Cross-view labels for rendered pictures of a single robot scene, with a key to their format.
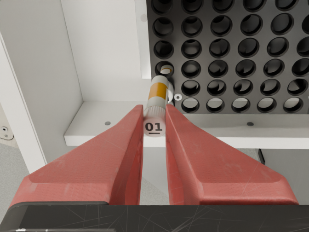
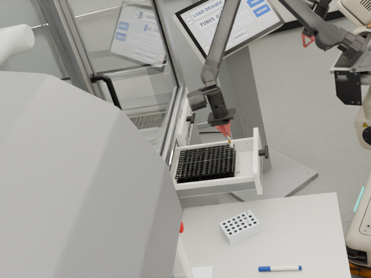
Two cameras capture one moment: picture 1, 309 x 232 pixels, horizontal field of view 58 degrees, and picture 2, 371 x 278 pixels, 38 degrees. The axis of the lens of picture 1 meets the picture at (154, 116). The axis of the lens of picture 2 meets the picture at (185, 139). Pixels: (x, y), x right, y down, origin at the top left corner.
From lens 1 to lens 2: 194 cm
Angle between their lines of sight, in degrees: 30
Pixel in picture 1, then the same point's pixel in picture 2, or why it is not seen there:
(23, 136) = (255, 134)
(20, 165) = not seen: outside the picture
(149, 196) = (292, 148)
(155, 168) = (285, 169)
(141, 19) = (238, 162)
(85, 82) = not seen: hidden behind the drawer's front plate
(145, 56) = (239, 157)
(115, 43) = (246, 160)
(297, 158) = not seen: hidden behind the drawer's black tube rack
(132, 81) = (243, 155)
